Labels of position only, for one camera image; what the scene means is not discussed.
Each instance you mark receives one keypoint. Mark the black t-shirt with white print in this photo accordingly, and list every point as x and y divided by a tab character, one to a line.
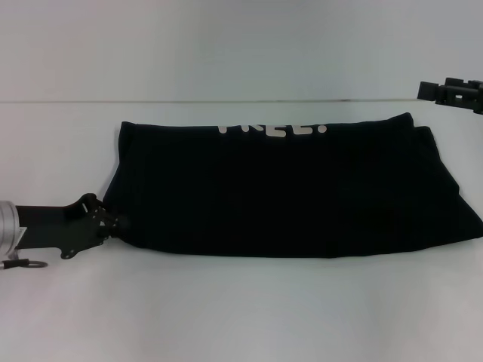
287	188

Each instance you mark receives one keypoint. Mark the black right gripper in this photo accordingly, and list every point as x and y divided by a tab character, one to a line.
468	94

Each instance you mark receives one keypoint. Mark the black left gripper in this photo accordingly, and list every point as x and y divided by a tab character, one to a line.
56	228

